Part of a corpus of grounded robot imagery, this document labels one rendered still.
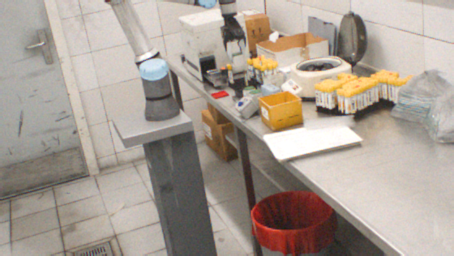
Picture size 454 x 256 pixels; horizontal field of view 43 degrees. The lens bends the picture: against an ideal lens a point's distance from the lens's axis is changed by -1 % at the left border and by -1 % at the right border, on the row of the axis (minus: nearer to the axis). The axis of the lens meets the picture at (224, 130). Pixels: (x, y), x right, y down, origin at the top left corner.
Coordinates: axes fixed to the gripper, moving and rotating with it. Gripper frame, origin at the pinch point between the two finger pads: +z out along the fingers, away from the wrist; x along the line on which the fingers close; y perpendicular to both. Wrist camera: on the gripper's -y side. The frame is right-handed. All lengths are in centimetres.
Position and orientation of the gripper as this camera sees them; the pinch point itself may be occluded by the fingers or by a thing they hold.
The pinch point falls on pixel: (237, 57)
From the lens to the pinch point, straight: 260.4
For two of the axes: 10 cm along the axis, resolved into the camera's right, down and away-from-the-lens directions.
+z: 1.5, 9.2, 3.7
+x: -9.4, 2.5, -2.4
